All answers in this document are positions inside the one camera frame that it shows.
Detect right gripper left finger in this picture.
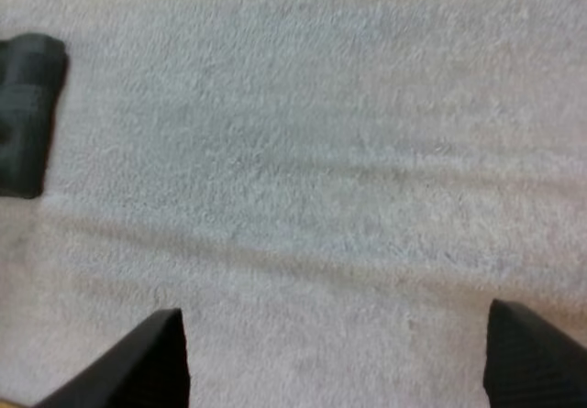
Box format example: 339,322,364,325
34,307,191,408

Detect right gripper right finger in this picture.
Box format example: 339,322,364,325
482,298,587,408

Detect grey-green towel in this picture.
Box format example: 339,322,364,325
0,32,69,200

